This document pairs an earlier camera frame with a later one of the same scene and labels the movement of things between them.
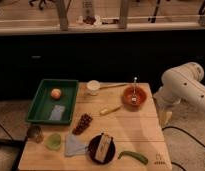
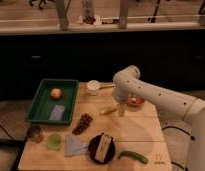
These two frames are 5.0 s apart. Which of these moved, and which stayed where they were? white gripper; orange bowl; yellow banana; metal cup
Moved: white gripper
Stayed: metal cup; yellow banana; orange bowl
